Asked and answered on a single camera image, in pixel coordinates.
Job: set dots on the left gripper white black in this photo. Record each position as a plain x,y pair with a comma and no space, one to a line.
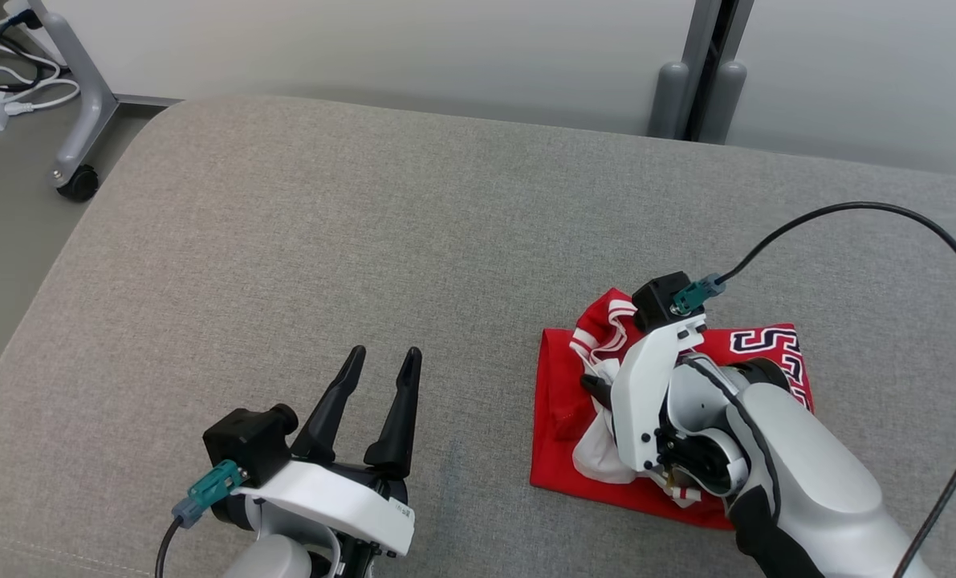
341,502

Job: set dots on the grey partition post with feet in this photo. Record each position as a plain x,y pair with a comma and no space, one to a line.
701,32

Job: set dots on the grey stand leg black caster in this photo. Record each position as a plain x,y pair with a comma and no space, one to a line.
84,104

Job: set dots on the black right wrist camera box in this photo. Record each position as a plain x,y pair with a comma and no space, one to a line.
658,301

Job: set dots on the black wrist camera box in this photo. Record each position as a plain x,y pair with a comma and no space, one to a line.
245,441
658,301

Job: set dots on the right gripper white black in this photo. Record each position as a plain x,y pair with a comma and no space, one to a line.
642,401

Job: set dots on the red jersey with white sleeves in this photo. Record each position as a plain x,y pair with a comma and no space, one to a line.
558,449

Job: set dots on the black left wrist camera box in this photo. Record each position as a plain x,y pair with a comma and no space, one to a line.
245,441

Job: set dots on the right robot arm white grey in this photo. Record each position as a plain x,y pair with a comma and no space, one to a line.
807,466

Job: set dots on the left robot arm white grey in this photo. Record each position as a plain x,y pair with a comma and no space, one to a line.
273,558

